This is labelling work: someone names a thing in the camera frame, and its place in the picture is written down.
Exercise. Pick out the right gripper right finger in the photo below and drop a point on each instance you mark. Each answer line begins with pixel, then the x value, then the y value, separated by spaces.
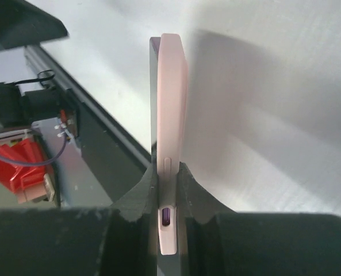
pixel 215 240

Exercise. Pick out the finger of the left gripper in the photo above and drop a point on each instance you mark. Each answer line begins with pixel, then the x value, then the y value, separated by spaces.
pixel 23 24

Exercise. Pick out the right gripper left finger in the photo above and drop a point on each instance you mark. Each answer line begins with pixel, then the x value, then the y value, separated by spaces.
pixel 121 239

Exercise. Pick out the purple smartphone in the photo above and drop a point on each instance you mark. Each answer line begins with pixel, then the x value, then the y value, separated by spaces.
pixel 154 53

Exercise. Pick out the pink phone case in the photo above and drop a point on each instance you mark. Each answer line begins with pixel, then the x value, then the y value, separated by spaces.
pixel 172 88

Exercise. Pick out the red plastic bin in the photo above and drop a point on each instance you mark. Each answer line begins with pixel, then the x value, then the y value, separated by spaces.
pixel 26 183

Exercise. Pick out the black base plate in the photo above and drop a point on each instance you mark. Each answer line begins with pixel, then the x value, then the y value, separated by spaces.
pixel 105 161

